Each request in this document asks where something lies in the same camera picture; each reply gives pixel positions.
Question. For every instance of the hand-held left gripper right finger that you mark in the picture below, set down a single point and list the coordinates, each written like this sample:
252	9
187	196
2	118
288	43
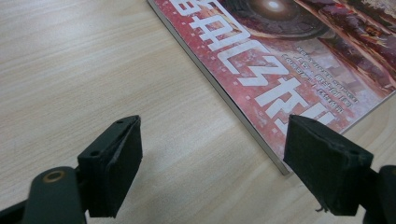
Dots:
327	168

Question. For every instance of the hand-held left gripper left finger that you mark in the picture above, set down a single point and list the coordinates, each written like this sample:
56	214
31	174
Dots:
109	174

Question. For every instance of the red cover magazine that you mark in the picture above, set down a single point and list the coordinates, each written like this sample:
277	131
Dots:
264	62

